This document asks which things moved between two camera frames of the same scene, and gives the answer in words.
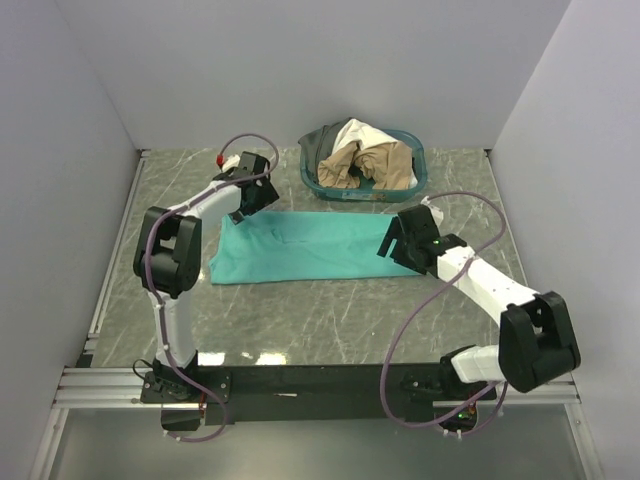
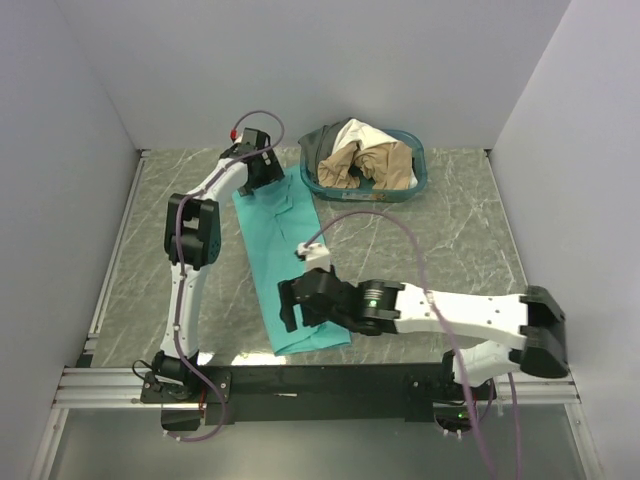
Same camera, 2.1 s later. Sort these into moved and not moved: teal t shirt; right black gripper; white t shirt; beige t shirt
Moved: teal t shirt; right black gripper
Not moved: beige t shirt; white t shirt
